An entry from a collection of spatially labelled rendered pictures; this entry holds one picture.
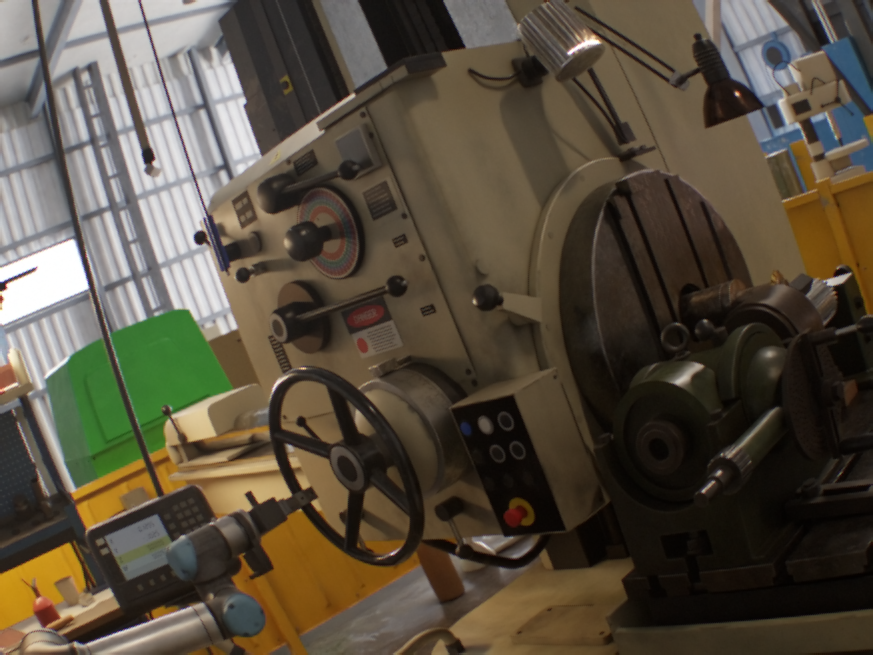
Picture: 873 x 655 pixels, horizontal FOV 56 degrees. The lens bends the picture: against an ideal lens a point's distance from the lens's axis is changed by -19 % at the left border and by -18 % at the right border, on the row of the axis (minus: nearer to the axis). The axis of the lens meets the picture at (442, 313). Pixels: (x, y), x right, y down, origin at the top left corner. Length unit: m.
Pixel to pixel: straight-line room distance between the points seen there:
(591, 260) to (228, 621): 0.85
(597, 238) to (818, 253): 2.36
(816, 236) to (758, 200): 1.51
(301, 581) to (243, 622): 3.02
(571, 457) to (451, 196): 0.45
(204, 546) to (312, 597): 2.95
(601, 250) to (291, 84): 1.49
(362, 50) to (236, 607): 1.63
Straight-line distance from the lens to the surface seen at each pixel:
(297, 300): 1.91
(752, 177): 2.41
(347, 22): 2.66
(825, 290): 1.80
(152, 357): 5.67
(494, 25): 2.29
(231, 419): 3.13
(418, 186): 1.61
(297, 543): 4.53
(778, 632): 1.31
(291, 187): 1.78
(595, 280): 1.61
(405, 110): 1.60
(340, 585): 4.66
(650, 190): 1.79
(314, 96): 2.83
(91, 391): 5.48
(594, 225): 1.66
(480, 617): 2.65
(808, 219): 3.89
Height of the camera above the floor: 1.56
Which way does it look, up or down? 3 degrees down
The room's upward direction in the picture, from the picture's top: 22 degrees counter-clockwise
